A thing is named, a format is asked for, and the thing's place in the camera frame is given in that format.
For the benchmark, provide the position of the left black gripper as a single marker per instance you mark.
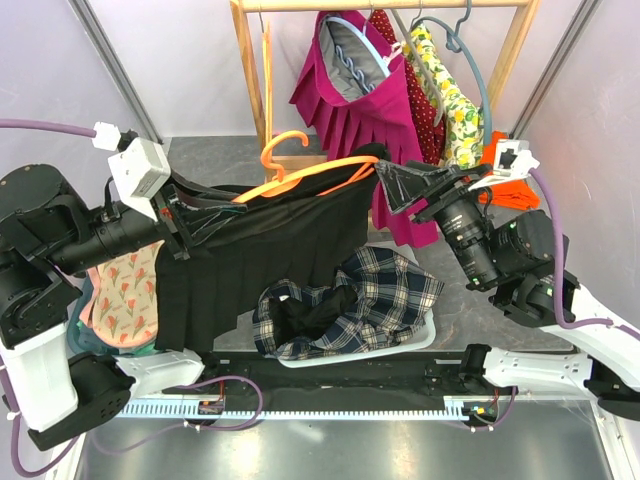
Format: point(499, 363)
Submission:
point(198, 224)

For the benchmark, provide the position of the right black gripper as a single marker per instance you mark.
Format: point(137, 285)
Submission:
point(402, 184)

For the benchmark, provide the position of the orange hanger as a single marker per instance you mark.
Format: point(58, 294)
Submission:
point(282, 182)
point(268, 79)

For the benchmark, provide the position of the black pleated skirt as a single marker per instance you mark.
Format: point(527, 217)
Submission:
point(302, 235)

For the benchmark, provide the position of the magenta pleated skirt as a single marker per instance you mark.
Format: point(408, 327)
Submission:
point(381, 117)

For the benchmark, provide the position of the navy plaid skirt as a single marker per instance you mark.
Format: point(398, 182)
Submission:
point(376, 299)

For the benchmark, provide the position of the light blue hanger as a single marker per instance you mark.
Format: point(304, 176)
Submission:
point(356, 57)

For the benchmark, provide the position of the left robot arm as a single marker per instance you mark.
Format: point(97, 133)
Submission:
point(48, 235)

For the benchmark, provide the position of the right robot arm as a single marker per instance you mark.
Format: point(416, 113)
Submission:
point(521, 264)

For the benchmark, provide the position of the red polka dot skirt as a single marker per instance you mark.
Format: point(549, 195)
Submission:
point(430, 137)

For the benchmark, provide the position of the lemon print skirt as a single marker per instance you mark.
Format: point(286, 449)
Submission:
point(463, 121)

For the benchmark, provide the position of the orange cloth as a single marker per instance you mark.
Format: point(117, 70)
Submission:
point(515, 195)

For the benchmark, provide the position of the tulip print cloth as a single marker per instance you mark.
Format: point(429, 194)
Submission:
point(122, 309)

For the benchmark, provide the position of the white perforated basket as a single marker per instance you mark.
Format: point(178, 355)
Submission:
point(422, 339)

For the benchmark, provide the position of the teal laundry basket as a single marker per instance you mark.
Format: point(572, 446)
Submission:
point(82, 339)

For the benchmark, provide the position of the wooden clothes rack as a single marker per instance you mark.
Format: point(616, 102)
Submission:
point(525, 13)

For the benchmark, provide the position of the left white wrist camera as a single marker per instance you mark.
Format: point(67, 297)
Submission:
point(139, 166)

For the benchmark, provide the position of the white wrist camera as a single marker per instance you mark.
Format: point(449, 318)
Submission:
point(139, 166)
point(513, 161)

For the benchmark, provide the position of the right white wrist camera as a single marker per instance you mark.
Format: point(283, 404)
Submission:
point(513, 161)

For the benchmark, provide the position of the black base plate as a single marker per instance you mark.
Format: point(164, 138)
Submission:
point(418, 379)

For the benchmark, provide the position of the white cable duct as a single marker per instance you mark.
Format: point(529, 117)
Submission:
point(182, 407)

